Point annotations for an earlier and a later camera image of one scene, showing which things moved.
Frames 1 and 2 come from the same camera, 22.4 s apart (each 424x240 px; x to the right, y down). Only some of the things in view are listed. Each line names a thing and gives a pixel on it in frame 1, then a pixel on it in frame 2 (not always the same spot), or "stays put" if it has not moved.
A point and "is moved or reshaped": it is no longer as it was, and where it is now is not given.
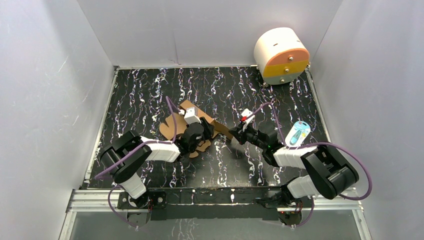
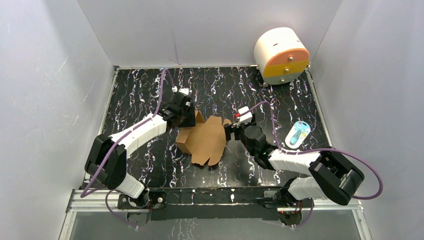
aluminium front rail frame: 103,201 stays put
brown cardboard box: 193,114 is moved or reshaped
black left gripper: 205,126 -> 187,116
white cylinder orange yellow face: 281,55 stays put
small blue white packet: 297,133 stays put
